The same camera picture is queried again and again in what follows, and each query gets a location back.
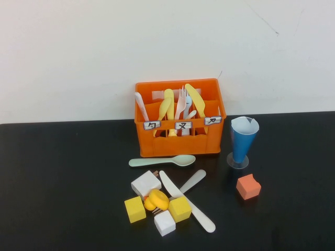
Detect yellow plastic knife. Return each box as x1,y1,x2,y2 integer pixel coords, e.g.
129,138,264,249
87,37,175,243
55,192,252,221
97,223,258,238
184,83,209,134

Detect paper label reading spoon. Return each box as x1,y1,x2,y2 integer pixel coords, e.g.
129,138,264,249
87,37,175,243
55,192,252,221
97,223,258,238
143,120,161,131

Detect orange foam cube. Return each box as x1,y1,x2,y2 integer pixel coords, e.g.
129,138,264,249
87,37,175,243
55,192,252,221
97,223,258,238
236,173,262,201

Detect white spoon handle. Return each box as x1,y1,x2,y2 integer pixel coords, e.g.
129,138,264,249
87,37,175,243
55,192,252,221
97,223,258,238
134,92,150,122

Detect paper label reading fork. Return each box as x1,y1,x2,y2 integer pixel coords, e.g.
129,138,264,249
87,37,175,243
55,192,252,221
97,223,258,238
174,121,193,131

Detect paper label reading knife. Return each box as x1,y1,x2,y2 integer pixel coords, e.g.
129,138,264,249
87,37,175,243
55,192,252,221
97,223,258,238
204,116,222,126

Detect clear plastic cone stand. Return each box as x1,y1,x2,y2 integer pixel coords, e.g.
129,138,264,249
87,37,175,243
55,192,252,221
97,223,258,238
226,152,250,169

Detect white plastic knife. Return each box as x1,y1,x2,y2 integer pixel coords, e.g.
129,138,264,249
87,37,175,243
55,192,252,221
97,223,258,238
159,170,217,233

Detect white foam cube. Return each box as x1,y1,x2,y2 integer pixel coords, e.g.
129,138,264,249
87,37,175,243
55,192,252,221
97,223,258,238
153,210,176,237

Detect pink plastic fork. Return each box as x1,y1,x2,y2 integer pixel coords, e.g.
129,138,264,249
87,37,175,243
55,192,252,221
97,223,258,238
174,85,187,121

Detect light blue plastic fork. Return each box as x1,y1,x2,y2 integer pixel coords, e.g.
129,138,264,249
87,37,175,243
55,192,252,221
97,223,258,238
182,94,194,136

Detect yellow rubber duck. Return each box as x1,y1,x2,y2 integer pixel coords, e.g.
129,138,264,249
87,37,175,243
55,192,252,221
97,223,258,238
143,189,170,211

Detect blue paper cone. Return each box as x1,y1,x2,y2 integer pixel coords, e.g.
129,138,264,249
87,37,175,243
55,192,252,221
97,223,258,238
230,116,260,163

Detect yellow cutlery handle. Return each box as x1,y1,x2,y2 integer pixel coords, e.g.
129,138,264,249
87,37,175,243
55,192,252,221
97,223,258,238
164,88,178,137

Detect orange plastic cutlery holder crate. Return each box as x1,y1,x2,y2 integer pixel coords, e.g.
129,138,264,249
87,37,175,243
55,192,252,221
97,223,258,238
135,77,227,158

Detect yellow plastic spoon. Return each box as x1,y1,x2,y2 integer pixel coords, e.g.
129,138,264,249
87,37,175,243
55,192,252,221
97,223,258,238
153,97,173,136

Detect yellow foam cube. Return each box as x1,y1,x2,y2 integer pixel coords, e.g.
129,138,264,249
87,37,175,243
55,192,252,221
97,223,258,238
168,196,193,223
124,196,147,224

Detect pale grey plastic fork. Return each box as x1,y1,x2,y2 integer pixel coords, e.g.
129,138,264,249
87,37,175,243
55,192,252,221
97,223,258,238
153,169,207,215

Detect white charger plug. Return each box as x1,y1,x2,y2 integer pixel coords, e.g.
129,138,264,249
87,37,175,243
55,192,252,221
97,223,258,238
130,170,162,198

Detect mint green plastic spoon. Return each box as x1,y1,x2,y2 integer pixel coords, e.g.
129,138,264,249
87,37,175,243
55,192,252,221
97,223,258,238
128,154,196,168

